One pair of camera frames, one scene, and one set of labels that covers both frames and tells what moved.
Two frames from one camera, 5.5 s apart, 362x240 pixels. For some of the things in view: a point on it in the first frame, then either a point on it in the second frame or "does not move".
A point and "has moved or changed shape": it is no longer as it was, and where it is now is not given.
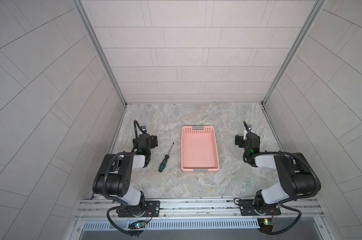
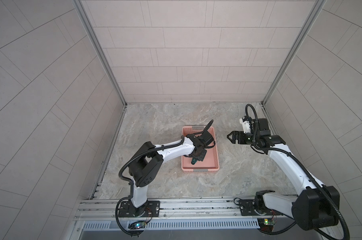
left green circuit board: (138, 225) does not move
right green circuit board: (266, 224) does not move
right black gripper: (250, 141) -> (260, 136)
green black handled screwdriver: (164, 161) has moved or changed shape
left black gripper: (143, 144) -> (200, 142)
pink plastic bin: (199, 149) does not move
